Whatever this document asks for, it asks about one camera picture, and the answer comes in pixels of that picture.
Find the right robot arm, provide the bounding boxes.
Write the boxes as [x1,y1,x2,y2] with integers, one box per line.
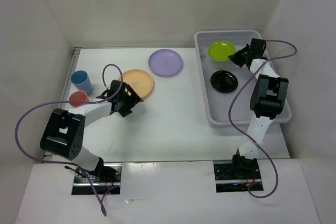
[229,38,289,178]

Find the purple plate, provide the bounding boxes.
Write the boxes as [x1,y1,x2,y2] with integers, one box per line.
[148,49,183,77]

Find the orange plate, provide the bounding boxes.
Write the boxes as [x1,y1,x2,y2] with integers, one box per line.
[122,69,154,99]

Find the blue cup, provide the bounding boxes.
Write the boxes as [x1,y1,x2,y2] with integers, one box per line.
[70,70,93,95]

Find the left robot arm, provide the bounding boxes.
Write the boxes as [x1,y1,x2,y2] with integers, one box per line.
[40,80,143,182]

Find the black plate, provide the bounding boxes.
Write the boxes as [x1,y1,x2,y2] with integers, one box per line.
[211,70,238,93]

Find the green plate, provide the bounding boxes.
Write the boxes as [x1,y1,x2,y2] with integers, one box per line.
[207,41,236,62]

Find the clear plastic bin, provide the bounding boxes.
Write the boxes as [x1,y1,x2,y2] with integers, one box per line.
[194,29,292,126]

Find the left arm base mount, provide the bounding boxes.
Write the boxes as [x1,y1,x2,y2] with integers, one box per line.
[71,163,122,195]

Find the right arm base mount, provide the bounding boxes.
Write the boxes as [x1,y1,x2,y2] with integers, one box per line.
[213,161,264,193]

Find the red cup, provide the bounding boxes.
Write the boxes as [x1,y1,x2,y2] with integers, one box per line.
[68,91,89,108]

